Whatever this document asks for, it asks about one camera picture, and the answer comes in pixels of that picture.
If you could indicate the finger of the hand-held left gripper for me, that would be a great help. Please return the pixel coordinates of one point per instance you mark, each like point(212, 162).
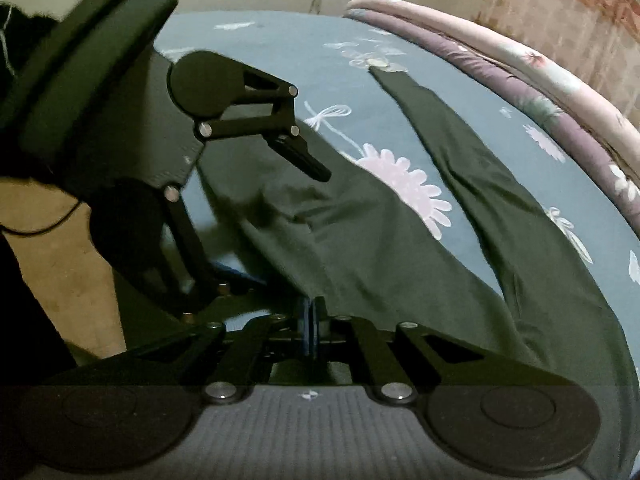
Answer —
point(300, 157)
point(192, 250)

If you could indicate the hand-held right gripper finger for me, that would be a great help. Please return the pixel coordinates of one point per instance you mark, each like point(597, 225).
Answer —
point(316, 332)
point(306, 332)

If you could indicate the dark green pants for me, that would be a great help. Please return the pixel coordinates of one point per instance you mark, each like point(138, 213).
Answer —
point(360, 245)

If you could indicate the blue floral bed sheet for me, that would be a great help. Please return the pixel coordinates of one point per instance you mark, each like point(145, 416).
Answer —
point(280, 45)

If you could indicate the purple floral quilt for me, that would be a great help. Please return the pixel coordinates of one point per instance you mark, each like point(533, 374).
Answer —
point(500, 80)

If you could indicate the pink patterned curtain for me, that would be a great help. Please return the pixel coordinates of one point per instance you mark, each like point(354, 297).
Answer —
point(565, 15)

